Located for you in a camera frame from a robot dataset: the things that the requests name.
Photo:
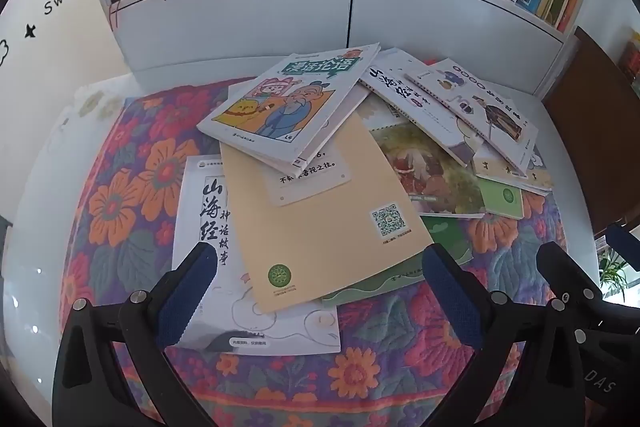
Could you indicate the white book orange-robed figure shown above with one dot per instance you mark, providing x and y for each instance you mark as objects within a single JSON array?
[{"x": 395, "y": 92}]

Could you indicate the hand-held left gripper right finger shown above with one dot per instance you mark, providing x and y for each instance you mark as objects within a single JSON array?
[{"x": 450, "y": 297}]

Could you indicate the floral quilted blanket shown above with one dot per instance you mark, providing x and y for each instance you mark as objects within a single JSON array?
[{"x": 125, "y": 207}]

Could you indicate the white bookshelf cabinet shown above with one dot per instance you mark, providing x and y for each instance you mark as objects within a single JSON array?
[{"x": 250, "y": 17}]

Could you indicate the white book green-robed girl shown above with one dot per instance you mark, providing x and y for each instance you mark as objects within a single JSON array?
[{"x": 210, "y": 187}]

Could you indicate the green potted plant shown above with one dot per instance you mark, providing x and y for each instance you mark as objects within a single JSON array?
[{"x": 612, "y": 274}]

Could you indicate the white book blue-robed figures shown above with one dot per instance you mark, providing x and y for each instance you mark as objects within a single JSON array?
[{"x": 495, "y": 117}]

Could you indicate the cream book cartoon characters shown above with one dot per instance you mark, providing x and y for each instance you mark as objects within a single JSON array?
[{"x": 537, "y": 167}]

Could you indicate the light green illustrated book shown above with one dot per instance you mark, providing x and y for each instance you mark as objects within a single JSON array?
[{"x": 430, "y": 177}]

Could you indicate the brown wooden board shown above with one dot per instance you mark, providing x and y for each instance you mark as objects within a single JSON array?
[{"x": 590, "y": 132}]

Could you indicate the beige back cover book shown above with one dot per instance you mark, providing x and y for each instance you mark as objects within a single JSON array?
[{"x": 310, "y": 247}]

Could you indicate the dark green book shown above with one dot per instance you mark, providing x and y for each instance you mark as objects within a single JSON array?
[{"x": 380, "y": 284}]

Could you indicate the cartoon book green title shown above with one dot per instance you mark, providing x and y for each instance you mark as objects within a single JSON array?
[{"x": 280, "y": 107}]

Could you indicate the white floral table mat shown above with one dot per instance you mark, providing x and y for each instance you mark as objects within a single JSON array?
[{"x": 92, "y": 104}]

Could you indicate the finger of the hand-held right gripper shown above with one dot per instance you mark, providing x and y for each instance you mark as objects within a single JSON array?
[
  {"x": 622, "y": 244},
  {"x": 565, "y": 272}
]

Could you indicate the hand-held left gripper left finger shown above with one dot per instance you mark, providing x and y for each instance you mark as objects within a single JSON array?
[{"x": 185, "y": 297}]

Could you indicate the teal green book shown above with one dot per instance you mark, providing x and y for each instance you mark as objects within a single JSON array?
[{"x": 505, "y": 202}]

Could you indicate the colourful distant objects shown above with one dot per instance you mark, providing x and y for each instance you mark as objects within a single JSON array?
[{"x": 631, "y": 57}]

